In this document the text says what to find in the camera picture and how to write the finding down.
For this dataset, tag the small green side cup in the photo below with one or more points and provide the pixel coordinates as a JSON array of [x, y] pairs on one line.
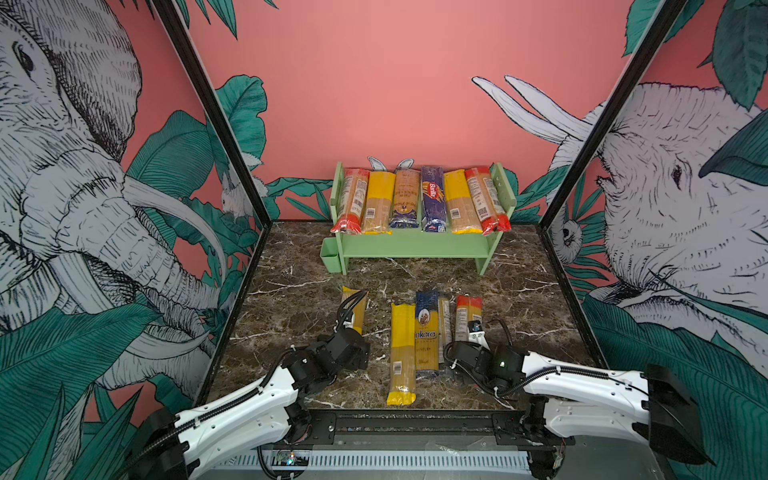
[[330, 255]]

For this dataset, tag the white slotted cable duct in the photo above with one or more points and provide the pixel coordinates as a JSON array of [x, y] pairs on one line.
[[515, 462]]

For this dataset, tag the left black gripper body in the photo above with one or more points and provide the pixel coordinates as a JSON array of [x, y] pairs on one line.
[[358, 362]]

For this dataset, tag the blue clear spaghetti bag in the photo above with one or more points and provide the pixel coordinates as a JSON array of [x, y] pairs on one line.
[[444, 326]]

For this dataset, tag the blue Barilla spaghetti box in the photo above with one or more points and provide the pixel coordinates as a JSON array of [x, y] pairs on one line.
[[434, 219]]

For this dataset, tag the long yellow spaghetti bag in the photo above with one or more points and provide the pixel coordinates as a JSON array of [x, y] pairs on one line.
[[402, 356]]

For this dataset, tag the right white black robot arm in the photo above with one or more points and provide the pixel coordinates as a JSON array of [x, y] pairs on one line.
[[651, 407]]

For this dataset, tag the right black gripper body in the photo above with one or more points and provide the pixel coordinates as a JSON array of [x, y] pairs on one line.
[[483, 384]]

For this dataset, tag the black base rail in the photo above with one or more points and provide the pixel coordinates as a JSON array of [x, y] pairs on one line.
[[505, 428]]

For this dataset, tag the black frame post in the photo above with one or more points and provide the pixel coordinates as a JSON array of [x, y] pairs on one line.
[[171, 20], [653, 37]]

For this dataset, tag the small yellow pasta bag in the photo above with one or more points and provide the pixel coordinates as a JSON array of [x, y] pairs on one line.
[[405, 199]]

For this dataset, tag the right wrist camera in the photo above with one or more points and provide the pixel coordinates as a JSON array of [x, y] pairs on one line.
[[476, 333]]

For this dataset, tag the left black frame post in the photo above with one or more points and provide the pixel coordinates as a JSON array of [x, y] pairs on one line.
[[171, 20]]

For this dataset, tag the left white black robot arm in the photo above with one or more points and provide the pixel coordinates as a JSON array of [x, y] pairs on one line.
[[270, 410]]

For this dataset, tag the blue Ankara spaghetti bag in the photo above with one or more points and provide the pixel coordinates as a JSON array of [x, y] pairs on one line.
[[426, 341]]

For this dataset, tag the green two-tier shelf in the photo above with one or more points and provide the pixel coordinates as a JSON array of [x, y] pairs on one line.
[[414, 243]]

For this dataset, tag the right black frame post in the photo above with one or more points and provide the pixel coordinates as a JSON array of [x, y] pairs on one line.
[[653, 37]]

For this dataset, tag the red spaghetti bag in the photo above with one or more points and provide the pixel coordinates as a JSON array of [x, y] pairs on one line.
[[468, 308], [353, 195], [484, 195]]

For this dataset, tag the yellow orange spaghetti bag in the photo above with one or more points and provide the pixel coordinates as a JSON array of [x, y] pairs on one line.
[[460, 207]]

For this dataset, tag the yellow Tatime spaghetti bag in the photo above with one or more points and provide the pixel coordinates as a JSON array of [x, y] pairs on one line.
[[353, 317]]

